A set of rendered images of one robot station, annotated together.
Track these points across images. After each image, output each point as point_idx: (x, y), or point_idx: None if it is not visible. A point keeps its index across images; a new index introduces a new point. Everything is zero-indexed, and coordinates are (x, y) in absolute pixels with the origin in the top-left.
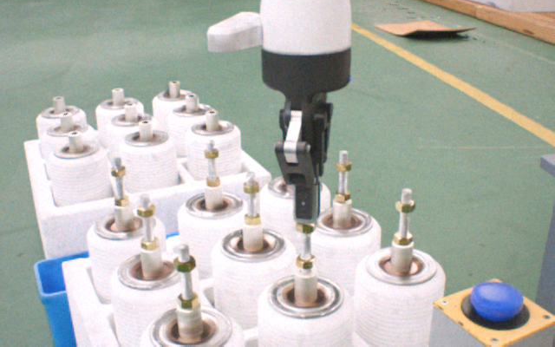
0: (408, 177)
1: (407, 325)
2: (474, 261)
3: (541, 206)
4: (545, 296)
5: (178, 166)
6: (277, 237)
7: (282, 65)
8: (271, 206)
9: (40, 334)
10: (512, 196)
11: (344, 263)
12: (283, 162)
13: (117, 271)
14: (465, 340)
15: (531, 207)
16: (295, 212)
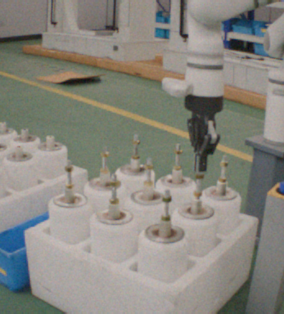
0: None
1: (232, 218)
2: None
3: (209, 173)
4: (253, 206)
5: None
6: (155, 192)
7: (205, 101)
8: (130, 181)
9: None
10: (191, 171)
11: (186, 200)
12: (208, 144)
13: (98, 219)
14: None
15: (205, 175)
16: (200, 168)
